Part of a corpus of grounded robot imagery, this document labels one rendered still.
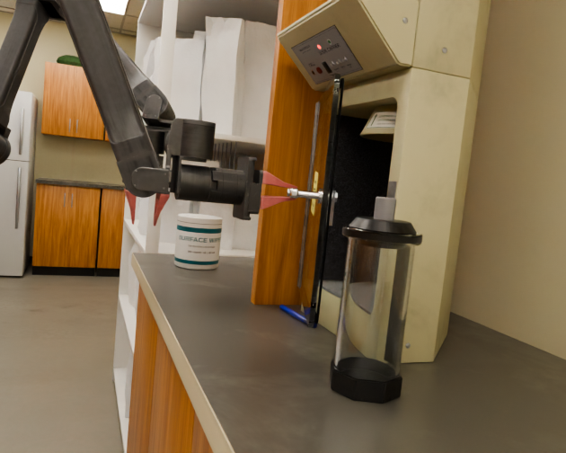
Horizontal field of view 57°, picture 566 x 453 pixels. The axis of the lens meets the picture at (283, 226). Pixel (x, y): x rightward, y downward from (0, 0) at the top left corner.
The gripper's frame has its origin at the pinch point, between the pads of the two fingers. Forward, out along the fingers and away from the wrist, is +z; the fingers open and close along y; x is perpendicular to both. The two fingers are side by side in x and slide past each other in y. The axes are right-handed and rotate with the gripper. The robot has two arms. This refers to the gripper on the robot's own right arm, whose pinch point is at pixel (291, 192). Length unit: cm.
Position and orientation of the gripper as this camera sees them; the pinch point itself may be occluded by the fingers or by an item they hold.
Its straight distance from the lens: 89.4
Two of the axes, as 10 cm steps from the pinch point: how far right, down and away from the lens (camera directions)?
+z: 9.3, 0.7, 3.7
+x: -3.6, -1.1, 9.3
